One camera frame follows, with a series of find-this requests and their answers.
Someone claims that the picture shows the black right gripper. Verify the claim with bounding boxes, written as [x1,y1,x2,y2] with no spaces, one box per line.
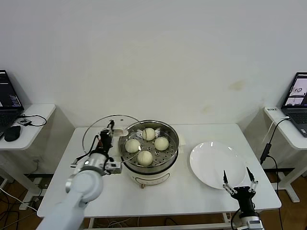
[222,167,259,216]

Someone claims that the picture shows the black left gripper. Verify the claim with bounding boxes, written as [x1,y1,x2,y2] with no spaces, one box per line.
[97,119,116,151]

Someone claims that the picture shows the round glass lid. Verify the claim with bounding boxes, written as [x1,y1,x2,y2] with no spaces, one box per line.
[82,114,146,165]

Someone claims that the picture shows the white steamed baozi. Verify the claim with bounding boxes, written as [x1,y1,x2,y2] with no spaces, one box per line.
[142,127,156,141]
[153,137,169,151]
[125,139,141,154]
[137,150,154,167]

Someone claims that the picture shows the stainless steel steamer basket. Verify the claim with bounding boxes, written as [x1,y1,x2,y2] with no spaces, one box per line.
[119,119,180,168]

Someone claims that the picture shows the white round plate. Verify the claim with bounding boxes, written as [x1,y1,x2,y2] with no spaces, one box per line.
[189,140,247,190]

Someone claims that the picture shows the cream electric cooker base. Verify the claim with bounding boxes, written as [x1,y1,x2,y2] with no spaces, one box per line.
[118,138,187,190]

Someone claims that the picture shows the black computer mouse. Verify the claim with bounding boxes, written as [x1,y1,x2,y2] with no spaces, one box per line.
[4,125,22,142]

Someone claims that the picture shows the grey laptop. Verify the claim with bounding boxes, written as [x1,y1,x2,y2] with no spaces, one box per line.
[280,72,307,138]

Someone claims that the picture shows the black laptop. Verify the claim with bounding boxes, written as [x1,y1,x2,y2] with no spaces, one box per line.
[0,69,25,127]

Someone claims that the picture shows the black cable with adapter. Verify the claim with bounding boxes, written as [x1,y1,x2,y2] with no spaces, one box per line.
[260,118,288,192]

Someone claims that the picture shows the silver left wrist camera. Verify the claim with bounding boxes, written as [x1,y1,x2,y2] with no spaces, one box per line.
[105,161,123,175]

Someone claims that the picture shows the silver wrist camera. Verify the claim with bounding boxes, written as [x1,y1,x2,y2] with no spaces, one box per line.
[247,217,263,230]
[105,161,123,175]

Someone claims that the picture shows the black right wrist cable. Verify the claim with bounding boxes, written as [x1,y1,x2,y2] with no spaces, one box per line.
[230,208,241,230]

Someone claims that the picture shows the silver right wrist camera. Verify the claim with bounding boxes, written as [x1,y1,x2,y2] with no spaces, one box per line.
[247,217,263,230]

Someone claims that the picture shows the white flat cable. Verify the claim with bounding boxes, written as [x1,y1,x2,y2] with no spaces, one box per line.
[262,116,290,142]

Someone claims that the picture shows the white table frame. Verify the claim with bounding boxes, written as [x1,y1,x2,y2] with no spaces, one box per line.
[83,210,237,230]

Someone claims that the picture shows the black hub cable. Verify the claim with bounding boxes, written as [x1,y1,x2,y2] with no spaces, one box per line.
[18,114,47,127]

